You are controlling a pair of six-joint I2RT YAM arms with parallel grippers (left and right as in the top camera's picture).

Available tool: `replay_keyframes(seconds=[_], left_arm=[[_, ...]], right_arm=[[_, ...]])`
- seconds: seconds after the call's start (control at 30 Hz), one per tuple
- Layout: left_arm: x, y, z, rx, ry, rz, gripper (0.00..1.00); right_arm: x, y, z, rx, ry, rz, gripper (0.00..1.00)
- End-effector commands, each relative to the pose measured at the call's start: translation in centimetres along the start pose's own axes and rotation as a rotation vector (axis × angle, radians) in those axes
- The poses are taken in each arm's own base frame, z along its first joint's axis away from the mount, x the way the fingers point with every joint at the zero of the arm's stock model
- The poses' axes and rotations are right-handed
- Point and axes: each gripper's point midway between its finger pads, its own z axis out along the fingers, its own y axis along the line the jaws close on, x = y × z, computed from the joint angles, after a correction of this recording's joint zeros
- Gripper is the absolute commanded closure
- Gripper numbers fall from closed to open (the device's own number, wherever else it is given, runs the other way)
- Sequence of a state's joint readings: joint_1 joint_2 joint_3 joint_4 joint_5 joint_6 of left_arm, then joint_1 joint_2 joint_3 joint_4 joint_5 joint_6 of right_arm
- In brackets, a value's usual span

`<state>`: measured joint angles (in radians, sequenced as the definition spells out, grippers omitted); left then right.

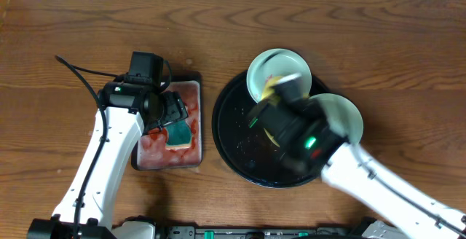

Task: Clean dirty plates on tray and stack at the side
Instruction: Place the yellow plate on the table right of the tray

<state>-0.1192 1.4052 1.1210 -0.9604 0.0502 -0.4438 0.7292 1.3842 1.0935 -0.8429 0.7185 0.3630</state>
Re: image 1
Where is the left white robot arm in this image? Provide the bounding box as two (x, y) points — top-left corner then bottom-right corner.
(27, 82), (188, 238)

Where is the green scrub sponge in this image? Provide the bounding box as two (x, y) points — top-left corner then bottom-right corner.
(165, 120), (192, 149)

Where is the yellow plate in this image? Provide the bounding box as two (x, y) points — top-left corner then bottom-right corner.
(261, 76), (283, 146)

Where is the light blue plate top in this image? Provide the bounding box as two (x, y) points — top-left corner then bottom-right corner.
(246, 48), (312, 103)

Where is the round black serving tray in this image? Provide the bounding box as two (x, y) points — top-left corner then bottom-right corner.
(212, 72), (328, 188)

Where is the light blue plate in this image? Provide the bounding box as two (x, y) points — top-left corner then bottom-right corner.
(310, 93), (363, 144)
(246, 48), (312, 103)

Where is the black rectangular soap tray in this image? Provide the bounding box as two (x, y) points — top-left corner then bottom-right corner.
(131, 71), (202, 171)

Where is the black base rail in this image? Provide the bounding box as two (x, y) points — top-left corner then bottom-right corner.
(155, 226), (362, 239)

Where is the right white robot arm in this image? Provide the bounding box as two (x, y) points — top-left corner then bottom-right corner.
(248, 73), (465, 238)

